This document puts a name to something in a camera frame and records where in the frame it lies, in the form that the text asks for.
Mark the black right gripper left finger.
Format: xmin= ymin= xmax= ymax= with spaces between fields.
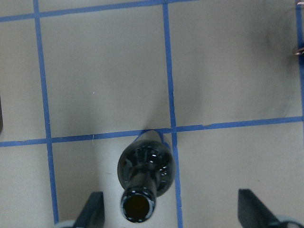
xmin=74 ymin=191 xmax=105 ymax=228

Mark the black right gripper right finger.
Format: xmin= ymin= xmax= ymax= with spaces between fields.
xmin=237 ymin=189 xmax=281 ymax=228

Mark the dark wine bottle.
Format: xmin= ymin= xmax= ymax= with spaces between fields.
xmin=117 ymin=130 xmax=176 ymax=223

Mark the copper wire wine rack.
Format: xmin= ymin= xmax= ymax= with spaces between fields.
xmin=292 ymin=47 xmax=304 ymax=56

